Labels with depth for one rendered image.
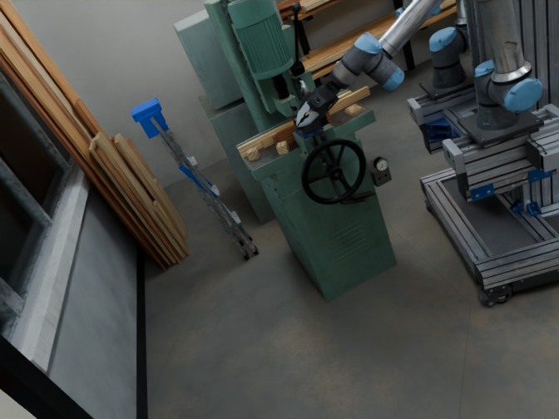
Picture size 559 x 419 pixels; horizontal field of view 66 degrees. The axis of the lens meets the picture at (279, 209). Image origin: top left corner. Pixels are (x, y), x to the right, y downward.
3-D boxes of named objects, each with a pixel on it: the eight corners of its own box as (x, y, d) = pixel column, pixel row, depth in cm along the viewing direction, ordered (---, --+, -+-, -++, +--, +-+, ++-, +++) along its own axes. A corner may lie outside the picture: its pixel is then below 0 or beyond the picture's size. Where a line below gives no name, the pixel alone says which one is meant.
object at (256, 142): (242, 157, 199) (238, 148, 196) (241, 156, 201) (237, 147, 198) (354, 101, 205) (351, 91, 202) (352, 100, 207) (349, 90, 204)
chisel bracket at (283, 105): (288, 120, 192) (281, 103, 187) (278, 113, 204) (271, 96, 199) (303, 113, 193) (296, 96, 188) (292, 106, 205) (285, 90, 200)
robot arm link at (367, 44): (388, 52, 127) (366, 35, 124) (362, 81, 133) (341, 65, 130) (383, 43, 133) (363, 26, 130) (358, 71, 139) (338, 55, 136)
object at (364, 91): (264, 148, 198) (261, 140, 196) (263, 147, 200) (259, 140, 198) (370, 94, 204) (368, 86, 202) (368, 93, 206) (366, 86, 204)
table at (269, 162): (264, 191, 179) (258, 179, 176) (244, 166, 205) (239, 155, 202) (388, 126, 185) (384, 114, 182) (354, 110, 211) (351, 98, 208)
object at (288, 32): (287, 64, 203) (276, 32, 195) (281, 61, 211) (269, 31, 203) (303, 56, 204) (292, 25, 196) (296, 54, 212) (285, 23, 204)
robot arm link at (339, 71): (354, 77, 131) (336, 58, 132) (344, 88, 134) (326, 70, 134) (361, 75, 138) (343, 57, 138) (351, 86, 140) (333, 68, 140)
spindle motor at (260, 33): (262, 83, 177) (231, 6, 161) (251, 76, 192) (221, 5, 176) (299, 65, 179) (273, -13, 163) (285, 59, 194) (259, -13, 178)
